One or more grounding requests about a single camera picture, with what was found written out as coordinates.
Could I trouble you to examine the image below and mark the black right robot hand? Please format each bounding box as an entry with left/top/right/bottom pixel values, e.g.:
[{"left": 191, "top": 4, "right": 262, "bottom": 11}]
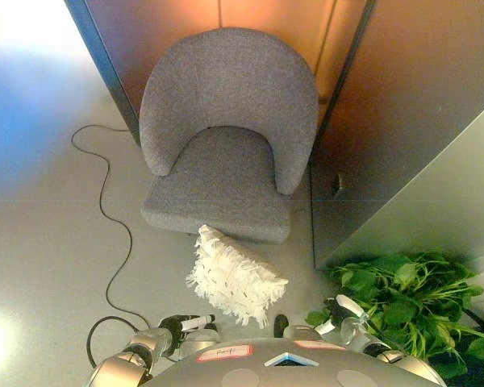
[{"left": 320, "top": 293, "right": 373, "bottom": 336}]

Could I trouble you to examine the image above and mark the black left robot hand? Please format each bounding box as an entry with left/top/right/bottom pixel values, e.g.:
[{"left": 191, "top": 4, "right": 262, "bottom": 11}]
[{"left": 158, "top": 313, "right": 218, "bottom": 336}]

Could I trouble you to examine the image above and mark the white fringed pillow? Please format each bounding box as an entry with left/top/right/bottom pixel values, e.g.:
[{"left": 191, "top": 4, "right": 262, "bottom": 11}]
[{"left": 185, "top": 224, "right": 290, "bottom": 330}]

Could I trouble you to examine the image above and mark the gray fabric armchair sofa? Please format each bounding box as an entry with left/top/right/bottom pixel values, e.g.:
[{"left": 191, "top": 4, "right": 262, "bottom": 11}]
[{"left": 139, "top": 27, "right": 320, "bottom": 246}]

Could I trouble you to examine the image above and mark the silver left robot leg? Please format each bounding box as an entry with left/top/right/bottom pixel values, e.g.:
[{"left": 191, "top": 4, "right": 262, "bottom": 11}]
[{"left": 179, "top": 327, "right": 222, "bottom": 360}]

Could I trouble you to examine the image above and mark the silver robot leg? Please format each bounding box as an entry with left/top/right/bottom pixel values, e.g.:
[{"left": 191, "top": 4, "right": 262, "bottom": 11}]
[
  {"left": 282, "top": 324, "right": 326, "bottom": 344},
  {"left": 179, "top": 327, "right": 222, "bottom": 360}
]

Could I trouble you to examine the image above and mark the blank red-bordered white label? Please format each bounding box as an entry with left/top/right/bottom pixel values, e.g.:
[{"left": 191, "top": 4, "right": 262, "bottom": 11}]
[{"left": 293, "top": 339, "right": 348, "bottom": 352}]

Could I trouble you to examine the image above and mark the silver right robot leg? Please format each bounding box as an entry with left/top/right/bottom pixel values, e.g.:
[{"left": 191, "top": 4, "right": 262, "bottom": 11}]
[{"left": 282, "top": 324, "right": 326, "bottom": 344}]

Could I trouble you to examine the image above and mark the handwritten red-bordered white label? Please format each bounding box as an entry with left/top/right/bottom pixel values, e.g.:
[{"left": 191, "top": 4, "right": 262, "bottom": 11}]
[{"left": 197, "top": 343, "right": 255, "bottom": 363}]

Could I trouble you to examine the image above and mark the black right robot foot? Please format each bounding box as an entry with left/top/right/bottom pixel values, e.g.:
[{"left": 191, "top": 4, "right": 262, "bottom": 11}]
[{"left": 273, "top": 314, "right": 290, "bottom": 338}]

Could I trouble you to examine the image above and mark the green leafy plant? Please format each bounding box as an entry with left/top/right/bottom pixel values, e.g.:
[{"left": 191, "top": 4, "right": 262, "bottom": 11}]
[{"left": 305, "top": 251, "right": 484, "bottom": 381}]

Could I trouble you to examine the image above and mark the gray robot torso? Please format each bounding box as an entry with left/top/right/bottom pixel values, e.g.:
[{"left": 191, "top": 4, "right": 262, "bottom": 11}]
[{"left": 143, "top": 336, "right": 448, "bottom": 387}]

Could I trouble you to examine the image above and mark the gray cabinet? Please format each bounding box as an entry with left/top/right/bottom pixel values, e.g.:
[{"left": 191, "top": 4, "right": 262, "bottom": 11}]
[{"left": 309, "top": 95, "right": 484, "bottom": 272}]

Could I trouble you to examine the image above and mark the black floor cable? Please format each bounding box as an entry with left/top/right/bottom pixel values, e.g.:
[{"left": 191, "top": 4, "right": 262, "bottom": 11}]
[{"left": 71, "top": 123, "right": 174, "bottom": 368}]

